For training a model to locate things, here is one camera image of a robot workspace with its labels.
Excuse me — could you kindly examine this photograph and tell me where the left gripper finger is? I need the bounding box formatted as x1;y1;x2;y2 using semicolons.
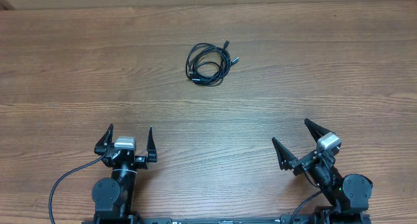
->
96;124;113;148
147;126;157;154

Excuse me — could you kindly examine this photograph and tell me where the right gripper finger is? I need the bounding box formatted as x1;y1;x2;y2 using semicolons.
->
272;137;297;171
304;119;332;143

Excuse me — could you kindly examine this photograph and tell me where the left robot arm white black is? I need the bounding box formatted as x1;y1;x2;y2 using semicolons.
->
92;125;158;223

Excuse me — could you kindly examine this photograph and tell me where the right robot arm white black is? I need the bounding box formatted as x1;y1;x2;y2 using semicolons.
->
272;119;373;224

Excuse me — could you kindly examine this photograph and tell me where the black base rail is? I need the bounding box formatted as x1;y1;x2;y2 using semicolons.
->
81;214;372;224

